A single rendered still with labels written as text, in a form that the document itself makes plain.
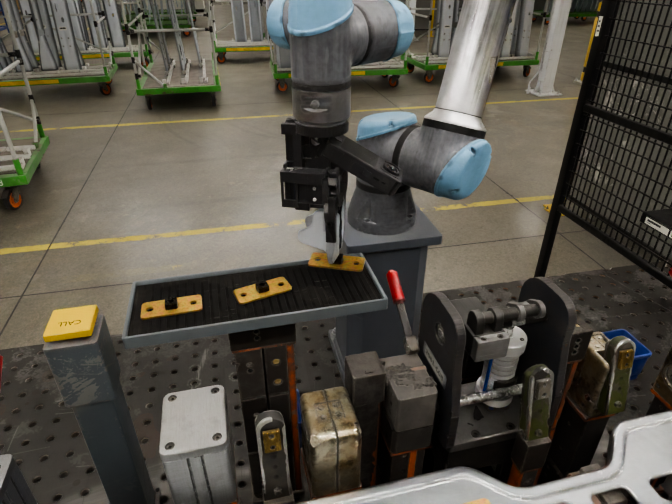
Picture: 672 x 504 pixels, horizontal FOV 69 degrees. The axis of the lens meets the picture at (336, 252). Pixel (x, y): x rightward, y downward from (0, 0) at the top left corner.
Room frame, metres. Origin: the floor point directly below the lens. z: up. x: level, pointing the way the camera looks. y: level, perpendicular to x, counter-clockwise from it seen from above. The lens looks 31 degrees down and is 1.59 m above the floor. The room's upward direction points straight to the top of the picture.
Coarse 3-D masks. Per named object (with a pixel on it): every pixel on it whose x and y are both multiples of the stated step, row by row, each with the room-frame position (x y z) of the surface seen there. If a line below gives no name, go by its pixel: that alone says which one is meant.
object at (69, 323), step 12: (60, 312) 0.56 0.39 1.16; (72, 312) 0.56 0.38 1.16; (84, 312) 0.56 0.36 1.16; (96, 312) 0.56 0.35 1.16; (48, 324) 0.53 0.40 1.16; (60, 324) 0.53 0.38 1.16; (72, 324) 0.53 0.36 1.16; (84, 324) 0.53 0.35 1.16; (48, 336) 0.51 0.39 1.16; (60, 336) 0.51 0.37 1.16; (72, 336) 0.51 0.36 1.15; (84, 336) 0.52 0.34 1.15
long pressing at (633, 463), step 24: (624, 432) 0.48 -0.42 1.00; (648, 432) 0.48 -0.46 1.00; (624, 456) 0.44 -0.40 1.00; (648, 456) 0.44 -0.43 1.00; (408, 480) 0.40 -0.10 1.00; (432, 480) 0.40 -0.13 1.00; (456, 480) 0.40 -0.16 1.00; (480, 480) 0.40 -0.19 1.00; (576, 480) 0.40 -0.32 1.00; (600, 480) 0.40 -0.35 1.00; (624, 480) 0.40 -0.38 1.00; (648, 480) 0.40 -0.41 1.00
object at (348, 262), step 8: (312, 256) 0.65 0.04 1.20; (320, 256) 0.65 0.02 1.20; (344, 256) 0.65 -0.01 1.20; (352, 256) 0.65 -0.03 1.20; (312, 264) 0.63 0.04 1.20; (320, 264) 0.63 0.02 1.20; (328, 264) 0.63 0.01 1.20; (336, 264) 0.63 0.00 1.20; (344, 264) 0.63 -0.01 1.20; (352, 264) 0.63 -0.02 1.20; (360, 264) 0.63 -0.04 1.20
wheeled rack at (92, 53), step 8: (136, 0) 8.84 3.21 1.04; (144, 40) 8.83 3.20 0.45; (88, 48) 8.69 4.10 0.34; (96, 48) 8.91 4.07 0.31; (104, 48) 8.95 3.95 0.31; (112, 48) 8.98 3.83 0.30; (120, 48) 9.02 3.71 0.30; (128, 48) 8.94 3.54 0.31; (136, 48) 8.90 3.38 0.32; (144, 48) 8.91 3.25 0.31; (88, 56) 8.55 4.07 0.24; (96, 56) 8.58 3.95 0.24; (104, 56) 8.62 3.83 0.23; (120, 56) 8.69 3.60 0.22; (128, 56) 8.73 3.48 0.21; (136, 56) 8.76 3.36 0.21; (144, 56) 8.83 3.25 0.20
